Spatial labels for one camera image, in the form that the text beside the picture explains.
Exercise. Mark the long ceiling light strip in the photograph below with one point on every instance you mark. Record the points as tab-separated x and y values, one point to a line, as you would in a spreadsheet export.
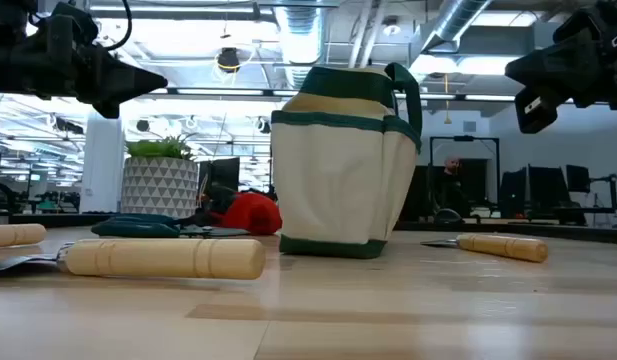
218	92

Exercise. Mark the ribbed ceiling duct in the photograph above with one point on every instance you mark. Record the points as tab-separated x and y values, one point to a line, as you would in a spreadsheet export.
300	30

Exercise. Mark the black gantry frame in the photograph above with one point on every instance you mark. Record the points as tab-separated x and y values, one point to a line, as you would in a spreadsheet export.
464	138

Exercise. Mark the red gardening glove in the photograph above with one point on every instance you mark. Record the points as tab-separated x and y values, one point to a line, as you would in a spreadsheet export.
253	215

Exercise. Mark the black round ceiling device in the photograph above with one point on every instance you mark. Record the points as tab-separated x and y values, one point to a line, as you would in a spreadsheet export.
228	60

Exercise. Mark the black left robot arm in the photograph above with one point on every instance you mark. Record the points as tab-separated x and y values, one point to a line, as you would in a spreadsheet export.
0	65

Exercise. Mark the person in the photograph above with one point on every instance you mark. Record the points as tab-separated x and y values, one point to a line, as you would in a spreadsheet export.
450	192

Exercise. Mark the black office monitor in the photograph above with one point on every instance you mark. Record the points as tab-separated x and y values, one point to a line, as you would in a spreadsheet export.
223	172
548	190
513	192

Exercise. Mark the cream green canvas gardening bag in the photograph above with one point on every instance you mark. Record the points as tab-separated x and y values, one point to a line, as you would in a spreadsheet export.
338	190

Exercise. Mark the succulent in triangle-pattern pot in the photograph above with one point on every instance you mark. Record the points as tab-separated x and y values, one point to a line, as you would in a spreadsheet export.
158	187

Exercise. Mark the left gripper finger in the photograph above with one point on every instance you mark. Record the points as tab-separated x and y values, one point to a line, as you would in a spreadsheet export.
123	80

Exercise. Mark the silver ceiling duct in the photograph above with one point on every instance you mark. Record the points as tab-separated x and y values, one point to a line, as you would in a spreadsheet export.
458	20

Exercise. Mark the white pillar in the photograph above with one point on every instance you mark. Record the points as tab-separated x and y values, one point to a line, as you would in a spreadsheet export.
103	165

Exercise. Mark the monitor on arm mount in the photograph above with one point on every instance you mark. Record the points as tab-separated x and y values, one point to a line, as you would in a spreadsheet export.
578	177

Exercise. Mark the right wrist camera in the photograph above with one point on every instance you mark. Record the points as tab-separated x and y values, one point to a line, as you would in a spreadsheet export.
535	112

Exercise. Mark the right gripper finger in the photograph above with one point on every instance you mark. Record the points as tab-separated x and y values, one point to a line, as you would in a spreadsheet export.
535	70

